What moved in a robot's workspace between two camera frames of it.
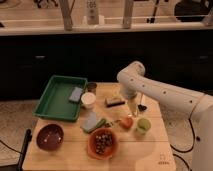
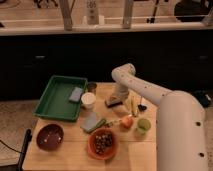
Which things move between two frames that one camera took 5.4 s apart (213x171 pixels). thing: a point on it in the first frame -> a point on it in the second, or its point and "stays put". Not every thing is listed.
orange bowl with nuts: (102, 143) stays put
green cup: (143, 125) stays put
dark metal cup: (92, 87) stays put
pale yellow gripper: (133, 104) -> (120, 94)
